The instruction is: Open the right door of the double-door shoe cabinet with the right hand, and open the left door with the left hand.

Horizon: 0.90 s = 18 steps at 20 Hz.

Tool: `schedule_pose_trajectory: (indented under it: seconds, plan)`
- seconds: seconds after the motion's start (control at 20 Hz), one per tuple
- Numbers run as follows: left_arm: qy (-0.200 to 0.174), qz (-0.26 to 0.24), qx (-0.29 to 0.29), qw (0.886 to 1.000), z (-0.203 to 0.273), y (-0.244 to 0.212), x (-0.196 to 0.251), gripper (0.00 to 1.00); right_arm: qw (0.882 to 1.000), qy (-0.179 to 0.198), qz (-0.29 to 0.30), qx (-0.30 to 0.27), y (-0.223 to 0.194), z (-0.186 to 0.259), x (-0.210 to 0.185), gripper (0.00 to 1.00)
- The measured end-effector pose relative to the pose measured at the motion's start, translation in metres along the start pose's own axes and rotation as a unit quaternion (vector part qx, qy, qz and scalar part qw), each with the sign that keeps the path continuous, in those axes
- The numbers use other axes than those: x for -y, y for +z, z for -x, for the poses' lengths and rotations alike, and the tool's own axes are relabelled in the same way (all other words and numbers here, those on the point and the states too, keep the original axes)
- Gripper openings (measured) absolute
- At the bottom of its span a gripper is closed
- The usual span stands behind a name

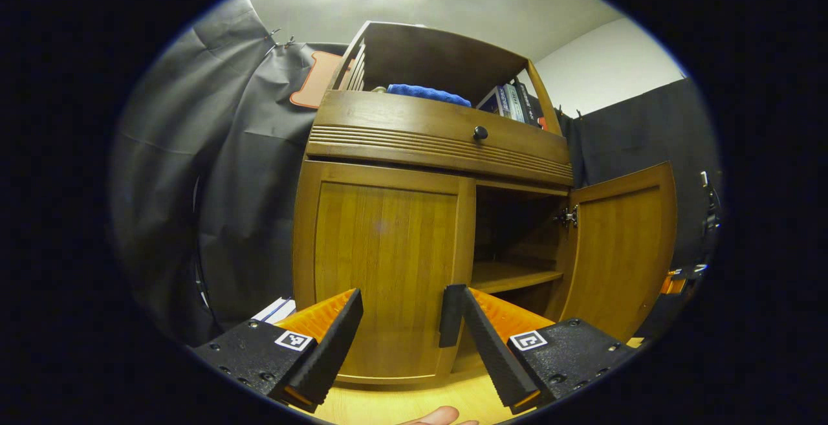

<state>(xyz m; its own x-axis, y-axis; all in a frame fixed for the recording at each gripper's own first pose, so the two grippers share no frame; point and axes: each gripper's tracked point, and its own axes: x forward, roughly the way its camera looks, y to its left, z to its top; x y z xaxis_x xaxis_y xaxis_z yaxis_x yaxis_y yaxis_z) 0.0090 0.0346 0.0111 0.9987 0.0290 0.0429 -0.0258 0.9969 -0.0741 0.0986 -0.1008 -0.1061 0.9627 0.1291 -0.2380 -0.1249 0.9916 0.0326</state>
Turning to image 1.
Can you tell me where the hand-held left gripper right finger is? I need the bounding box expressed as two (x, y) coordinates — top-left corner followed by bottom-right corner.
(461, 287), (648, 415)

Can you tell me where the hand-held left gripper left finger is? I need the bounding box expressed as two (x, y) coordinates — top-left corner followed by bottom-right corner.
(192, 288), (364, 414)

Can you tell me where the black door handle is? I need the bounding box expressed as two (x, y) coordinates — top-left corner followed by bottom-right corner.
(439, 284), (468, 349)

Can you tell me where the wooden cabinet door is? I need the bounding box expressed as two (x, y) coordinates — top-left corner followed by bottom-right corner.
(558, 162), (678, 343)
(292, 158), (477, 387)

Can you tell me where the wooden double-door shoe cabinet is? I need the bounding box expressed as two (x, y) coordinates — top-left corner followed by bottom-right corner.
(292, 21), (678, 390)

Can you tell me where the white and blue box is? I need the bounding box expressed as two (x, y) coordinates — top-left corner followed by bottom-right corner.
(251, 297), (296, 323)

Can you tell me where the wooden inner shelf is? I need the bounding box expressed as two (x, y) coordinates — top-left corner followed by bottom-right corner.
(470, 260), (565, 294)

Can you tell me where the black backdrop cloth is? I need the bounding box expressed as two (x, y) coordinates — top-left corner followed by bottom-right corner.
(110, 0), (722, 348)

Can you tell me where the black-spined book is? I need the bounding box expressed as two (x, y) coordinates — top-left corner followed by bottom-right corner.
(514, 80), (547, 128)

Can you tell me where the grey-spined book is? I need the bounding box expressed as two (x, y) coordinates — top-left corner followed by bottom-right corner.
(501, 83), (526, 123)

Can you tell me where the wooden ribbed drawer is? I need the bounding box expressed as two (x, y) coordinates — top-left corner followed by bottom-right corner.
(305, 90), (574, 188)

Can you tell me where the blue-spined book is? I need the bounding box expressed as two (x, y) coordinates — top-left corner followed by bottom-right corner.
(477, 86), (508, 117)

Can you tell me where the blue folded cloth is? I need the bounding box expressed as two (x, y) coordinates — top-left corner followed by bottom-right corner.
(386, 83), (473, 108)

